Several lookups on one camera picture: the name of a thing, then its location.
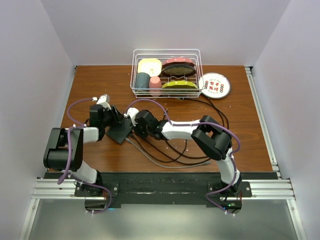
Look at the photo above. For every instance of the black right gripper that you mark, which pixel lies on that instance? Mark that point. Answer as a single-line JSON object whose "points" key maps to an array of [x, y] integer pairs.
{"points": [[141, 136]]}

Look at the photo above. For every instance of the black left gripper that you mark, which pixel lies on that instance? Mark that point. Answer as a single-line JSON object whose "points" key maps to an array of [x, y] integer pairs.
{"points": [[114, 113]]}

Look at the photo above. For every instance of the black network switch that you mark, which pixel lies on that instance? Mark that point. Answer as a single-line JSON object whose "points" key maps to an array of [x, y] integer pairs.
{"points": [[120, 132]]}

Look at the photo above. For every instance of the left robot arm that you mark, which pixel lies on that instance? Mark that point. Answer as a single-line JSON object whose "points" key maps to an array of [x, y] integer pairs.
{"points": [[64, 151]]}

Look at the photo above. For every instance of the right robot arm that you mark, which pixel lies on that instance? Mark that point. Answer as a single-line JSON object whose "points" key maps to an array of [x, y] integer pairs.
{"points": [[216, 142]]}

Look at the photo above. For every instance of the pink cup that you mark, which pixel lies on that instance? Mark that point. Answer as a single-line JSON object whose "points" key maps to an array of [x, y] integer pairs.
{"points": [[154, 86]]}

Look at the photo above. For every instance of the grey-blue mug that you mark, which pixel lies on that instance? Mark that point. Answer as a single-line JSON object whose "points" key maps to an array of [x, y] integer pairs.
{"points": [[142, 81]]}

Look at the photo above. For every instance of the yellow-green dotted plate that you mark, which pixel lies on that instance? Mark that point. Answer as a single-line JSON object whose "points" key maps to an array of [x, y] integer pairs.
{"points": [[180, 84]]}

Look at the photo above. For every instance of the cream square bowl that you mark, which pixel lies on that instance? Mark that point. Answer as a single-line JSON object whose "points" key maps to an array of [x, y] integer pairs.
{"points": [[150, 66]]}

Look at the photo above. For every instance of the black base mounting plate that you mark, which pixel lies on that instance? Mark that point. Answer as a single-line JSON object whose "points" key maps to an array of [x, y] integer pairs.
{"points": [[179, 188]]}

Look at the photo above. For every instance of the red dotted plate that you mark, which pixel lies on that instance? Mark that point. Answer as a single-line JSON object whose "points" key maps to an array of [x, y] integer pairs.
{"points": [[178, 60]]}

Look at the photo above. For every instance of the white round printed plate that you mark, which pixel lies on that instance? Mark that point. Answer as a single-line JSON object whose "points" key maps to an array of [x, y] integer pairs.
{"points": [[214, 85]]}

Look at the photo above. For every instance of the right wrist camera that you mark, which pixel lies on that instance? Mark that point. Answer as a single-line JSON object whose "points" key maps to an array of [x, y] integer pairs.
{"points": [[131, 114]]}

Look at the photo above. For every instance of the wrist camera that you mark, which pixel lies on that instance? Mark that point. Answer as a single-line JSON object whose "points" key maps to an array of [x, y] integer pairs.
{"points": [[104, 101], [131, 114]]}

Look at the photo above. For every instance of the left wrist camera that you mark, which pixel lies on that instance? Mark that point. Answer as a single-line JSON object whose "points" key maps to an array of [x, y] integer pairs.
{"points": [[104, 101]]}

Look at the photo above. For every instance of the white wire dish rack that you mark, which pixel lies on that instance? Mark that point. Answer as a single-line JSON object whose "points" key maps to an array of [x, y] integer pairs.
{"points": [[162, 55]]}

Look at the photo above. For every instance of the aluminium front rail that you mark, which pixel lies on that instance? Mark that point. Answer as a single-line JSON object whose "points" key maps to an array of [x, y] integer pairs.
{"points": [[277, 189]]}

